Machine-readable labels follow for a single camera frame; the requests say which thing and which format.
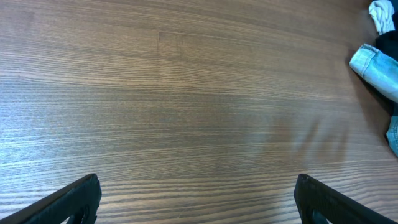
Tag white cloth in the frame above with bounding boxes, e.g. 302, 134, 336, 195
369, 0, 397, 35

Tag black garment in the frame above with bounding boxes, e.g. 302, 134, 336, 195
375, 30, 398, 61

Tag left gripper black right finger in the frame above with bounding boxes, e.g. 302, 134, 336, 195
294, 174, 397, 224

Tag light blue denim shorts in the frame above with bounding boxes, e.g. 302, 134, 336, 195
349, 44, 397, 155

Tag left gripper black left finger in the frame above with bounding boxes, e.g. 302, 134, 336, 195
1, 174, 101, 224

